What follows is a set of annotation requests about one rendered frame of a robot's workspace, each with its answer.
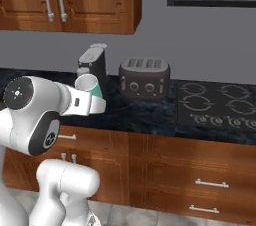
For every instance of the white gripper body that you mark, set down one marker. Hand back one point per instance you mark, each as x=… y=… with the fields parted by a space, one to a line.
x=98 y=105

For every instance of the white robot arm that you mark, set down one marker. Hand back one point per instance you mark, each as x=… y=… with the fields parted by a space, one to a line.
x=30 y=116

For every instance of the teal mug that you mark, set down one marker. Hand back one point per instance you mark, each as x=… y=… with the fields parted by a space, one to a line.
x=92 y=86

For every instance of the small wooden drawer front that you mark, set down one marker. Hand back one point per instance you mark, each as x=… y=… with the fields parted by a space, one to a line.
x=100 y=138

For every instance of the black coffee machine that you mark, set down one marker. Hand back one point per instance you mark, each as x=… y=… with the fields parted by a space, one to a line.
x=96 y=63

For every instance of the dark grey toaster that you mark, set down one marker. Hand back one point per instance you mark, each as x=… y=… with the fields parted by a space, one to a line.
x=144 y=78

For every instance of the wooden base cupboard door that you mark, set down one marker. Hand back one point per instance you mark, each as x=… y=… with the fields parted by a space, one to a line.
x=106 y=176
x=20 y=170

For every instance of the wide wooden drawer front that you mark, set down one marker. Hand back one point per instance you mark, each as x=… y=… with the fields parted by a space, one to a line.
x=160 y=205
x=166 y=166

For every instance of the black hob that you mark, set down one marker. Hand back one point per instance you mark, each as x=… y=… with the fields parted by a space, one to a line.
x=216 y=106

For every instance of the wooden wall cupboard door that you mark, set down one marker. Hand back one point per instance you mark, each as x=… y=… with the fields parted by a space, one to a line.
x=100 y=0
x=23 y=0

